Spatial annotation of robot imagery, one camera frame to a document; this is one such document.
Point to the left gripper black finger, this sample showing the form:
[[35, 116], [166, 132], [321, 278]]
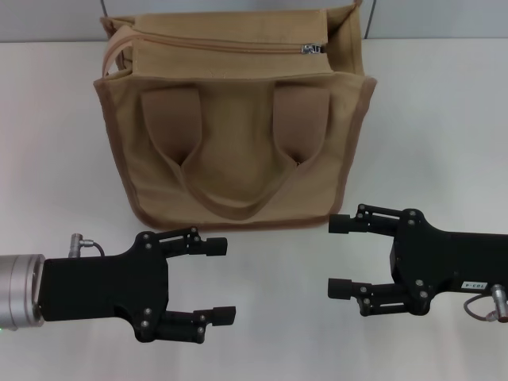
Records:
[[214, 247], [222, 315]]

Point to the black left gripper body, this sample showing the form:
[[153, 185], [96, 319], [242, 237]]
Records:
[[103, 285]]

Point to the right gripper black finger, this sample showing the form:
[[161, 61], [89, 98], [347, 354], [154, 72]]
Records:
[[341, 224], [341, 289]]

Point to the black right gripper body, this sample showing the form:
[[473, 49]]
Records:
[[444, 262]]

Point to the khaki canvas food bag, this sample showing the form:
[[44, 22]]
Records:
[[238, 158]]

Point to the silver metal zipper pull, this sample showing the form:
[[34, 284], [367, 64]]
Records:
[[309, 49]]

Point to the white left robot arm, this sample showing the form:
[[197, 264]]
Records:
[[20, 289]]

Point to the white number label sticker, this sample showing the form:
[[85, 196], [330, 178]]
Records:
[[474, 285]]

